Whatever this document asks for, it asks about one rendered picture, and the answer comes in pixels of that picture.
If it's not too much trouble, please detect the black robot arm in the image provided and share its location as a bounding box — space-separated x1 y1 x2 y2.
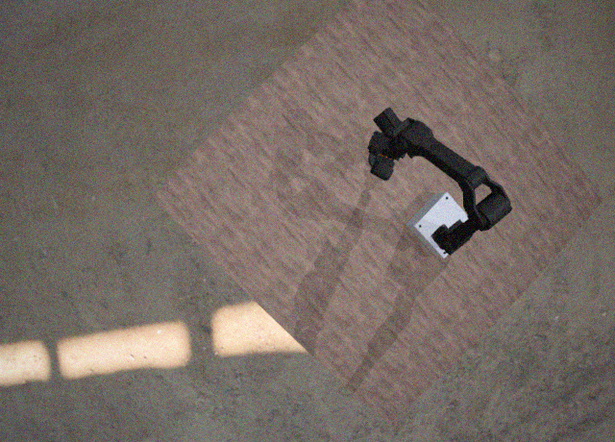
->
367 107 512 255

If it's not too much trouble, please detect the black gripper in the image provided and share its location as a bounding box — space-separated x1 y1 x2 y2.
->
370 141 406 181

